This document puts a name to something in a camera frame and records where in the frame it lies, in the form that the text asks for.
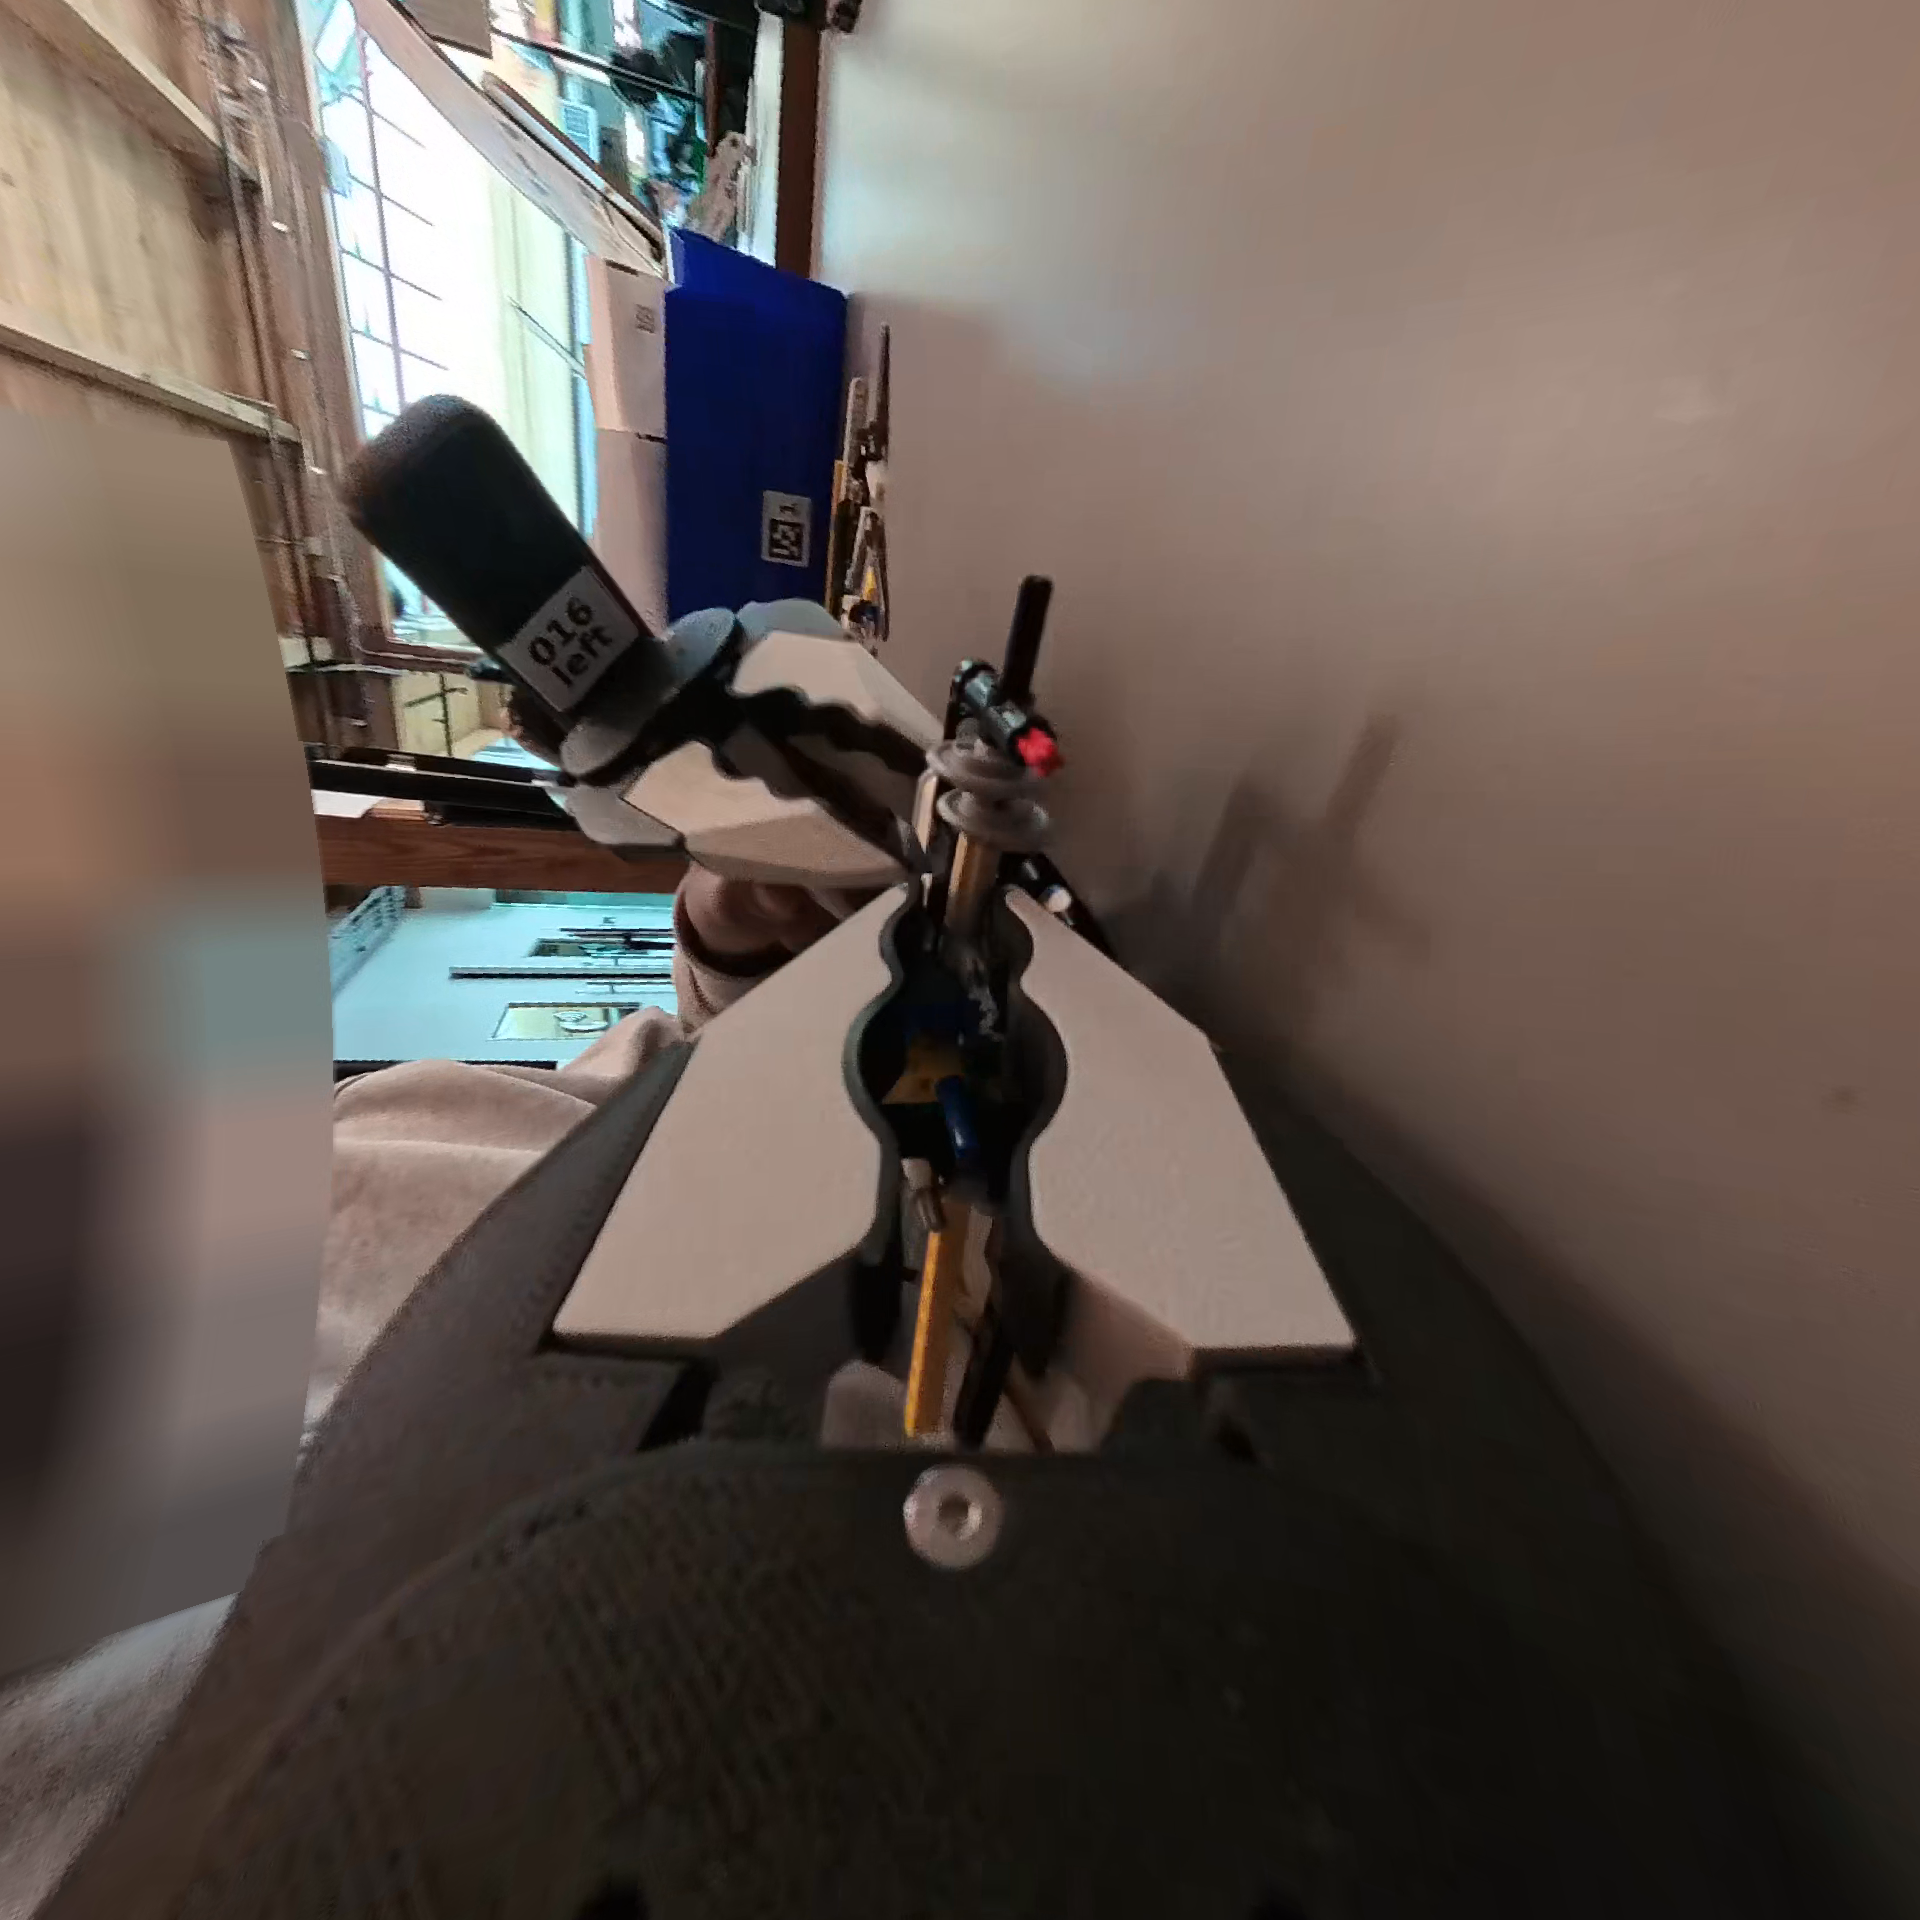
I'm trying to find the blue plastic bin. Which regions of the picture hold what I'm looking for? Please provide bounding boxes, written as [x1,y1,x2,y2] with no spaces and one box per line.
[662,230,847,624]

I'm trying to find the person's left hand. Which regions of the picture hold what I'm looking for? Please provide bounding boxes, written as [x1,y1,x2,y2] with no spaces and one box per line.
[675,867,874,976]

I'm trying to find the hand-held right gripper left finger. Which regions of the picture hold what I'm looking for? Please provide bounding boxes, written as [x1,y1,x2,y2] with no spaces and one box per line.
[551,886,914,1340]

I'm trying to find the wooden table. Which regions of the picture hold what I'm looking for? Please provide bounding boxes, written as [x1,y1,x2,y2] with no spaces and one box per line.
[310,796,687,894]

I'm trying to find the lego vehicle model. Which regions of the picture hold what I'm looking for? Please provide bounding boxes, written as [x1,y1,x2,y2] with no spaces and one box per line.
[853,574,1119,1452]

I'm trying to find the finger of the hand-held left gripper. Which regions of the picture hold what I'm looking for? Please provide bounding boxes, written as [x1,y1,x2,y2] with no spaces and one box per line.
[574,747,920,889]
[726,596,944,775]

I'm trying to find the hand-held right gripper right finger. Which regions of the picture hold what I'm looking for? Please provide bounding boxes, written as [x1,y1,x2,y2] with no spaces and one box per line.
[1000,889,1362,1444]

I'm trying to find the yellow lego subassembly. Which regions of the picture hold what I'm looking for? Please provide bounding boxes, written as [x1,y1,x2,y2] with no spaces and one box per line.
[829,457,895,648]

